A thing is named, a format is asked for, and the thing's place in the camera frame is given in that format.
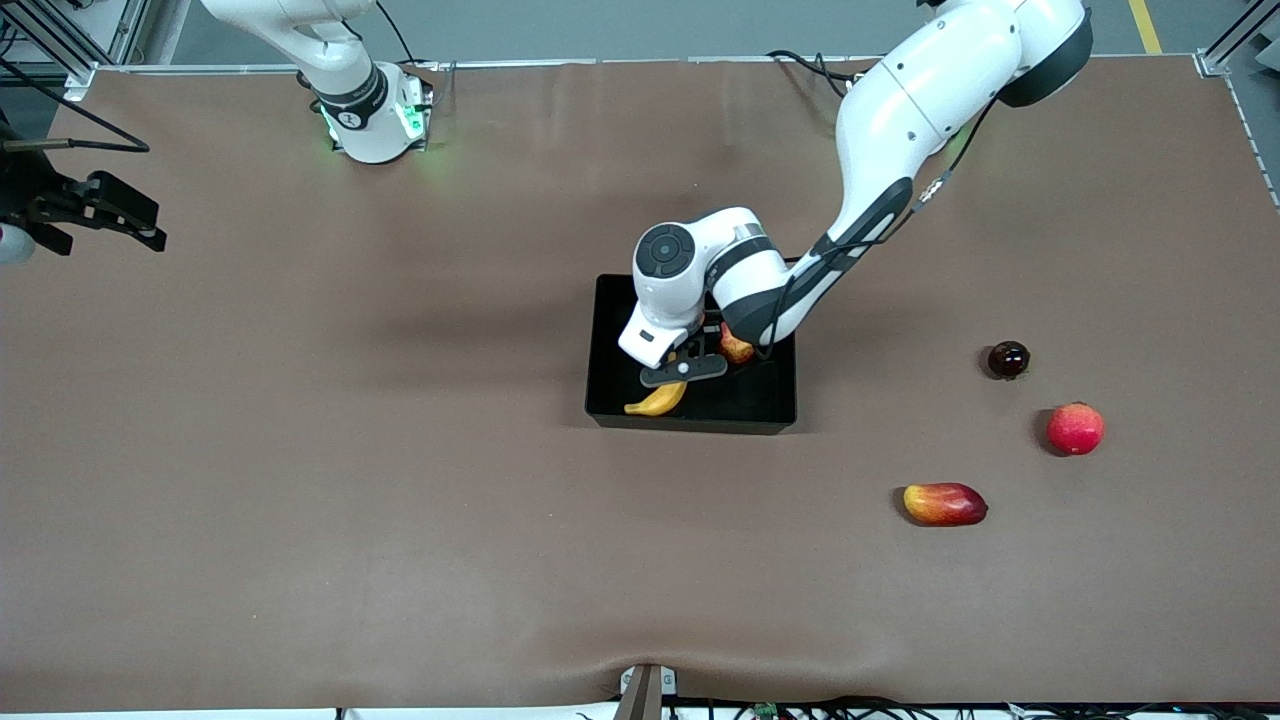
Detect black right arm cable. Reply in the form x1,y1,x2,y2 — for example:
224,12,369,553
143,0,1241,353
0,58,153,155

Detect black base cable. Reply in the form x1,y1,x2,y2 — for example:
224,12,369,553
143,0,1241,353
372,0,417,67
765,48,861,101

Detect red yellow mango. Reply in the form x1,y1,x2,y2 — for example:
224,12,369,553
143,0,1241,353
902,482,989,528

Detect metal table clamp bracket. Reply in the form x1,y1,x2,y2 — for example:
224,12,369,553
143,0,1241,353
618,663,678,720

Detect yellow banana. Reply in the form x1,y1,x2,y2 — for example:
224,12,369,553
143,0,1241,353
624,350,691,417

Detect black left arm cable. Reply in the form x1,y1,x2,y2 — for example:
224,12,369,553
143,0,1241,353
750,95,1001,361

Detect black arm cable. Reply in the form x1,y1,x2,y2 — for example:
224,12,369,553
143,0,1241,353
0,58,153,155
750,95,1001,361

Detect black plastic box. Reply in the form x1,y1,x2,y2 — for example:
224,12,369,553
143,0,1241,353
585,274,799,436

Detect aluminium frame profile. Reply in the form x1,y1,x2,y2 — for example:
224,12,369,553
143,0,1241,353
1195,0,1280,211
0,0,153,93

